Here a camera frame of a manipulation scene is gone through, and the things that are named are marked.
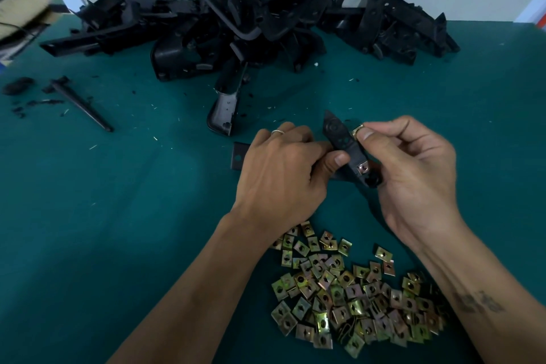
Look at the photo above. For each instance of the person's left forearm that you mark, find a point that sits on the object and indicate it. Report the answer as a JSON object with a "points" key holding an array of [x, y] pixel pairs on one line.
{"points": [[188, 308]]}

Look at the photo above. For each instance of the pile of black plastic brackets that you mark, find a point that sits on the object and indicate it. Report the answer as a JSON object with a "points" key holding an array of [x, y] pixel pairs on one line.
{"points": [[247, 22]]}

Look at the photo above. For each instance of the person's right hand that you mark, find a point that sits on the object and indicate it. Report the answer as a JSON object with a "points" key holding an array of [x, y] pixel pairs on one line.
{"points": [[414, 176]]}

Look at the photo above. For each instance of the black plastic bracket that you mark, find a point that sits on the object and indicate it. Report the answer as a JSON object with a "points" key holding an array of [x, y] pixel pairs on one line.
{"points": [[341, 138]]}

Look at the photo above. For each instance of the green table cloth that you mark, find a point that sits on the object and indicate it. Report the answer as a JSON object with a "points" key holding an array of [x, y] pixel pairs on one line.
{"points": [[102, 206]]}

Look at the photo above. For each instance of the person's right forearm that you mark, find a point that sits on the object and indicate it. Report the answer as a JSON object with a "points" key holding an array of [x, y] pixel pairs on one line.
{"points": [[503, 300]]}

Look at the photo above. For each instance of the brown cardboard piece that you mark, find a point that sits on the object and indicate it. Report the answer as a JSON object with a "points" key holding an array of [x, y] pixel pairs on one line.
{"points": [[24, 5]]}

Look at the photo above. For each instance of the pile of brass clip nuts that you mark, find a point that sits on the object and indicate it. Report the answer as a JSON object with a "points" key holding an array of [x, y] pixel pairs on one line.
{"points": [[358, 295]]}

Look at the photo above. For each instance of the thin black plastic strip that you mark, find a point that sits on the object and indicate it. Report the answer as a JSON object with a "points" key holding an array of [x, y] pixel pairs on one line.
{"points": [[81, 103]]}

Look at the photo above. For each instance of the person's left hand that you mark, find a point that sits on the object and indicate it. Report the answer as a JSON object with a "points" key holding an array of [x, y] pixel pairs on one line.
{"points": [[281, 180]]}

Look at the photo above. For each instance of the white metal rack frame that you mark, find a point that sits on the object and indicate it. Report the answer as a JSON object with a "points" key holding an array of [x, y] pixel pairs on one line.
{"points": [[533, 5]]}

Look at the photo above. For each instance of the small black plastic scrap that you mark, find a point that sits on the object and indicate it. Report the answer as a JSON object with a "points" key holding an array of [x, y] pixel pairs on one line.
{"points": [[19, 86]]}

